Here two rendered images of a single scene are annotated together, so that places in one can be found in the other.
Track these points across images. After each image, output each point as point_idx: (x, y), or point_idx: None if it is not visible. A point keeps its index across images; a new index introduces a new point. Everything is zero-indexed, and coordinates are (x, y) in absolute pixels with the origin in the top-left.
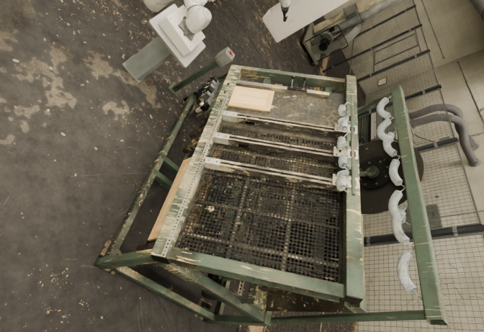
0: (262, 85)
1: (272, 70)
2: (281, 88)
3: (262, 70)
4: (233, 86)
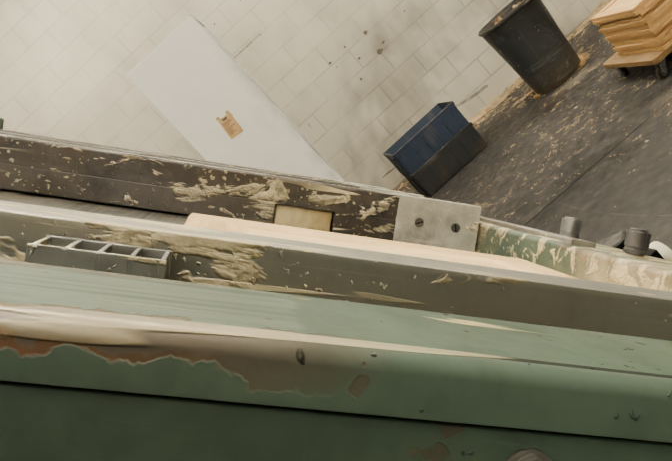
0: (368, 252)
1: (365, 337)
2: (54, 208)
3: None
4: (664, 269)
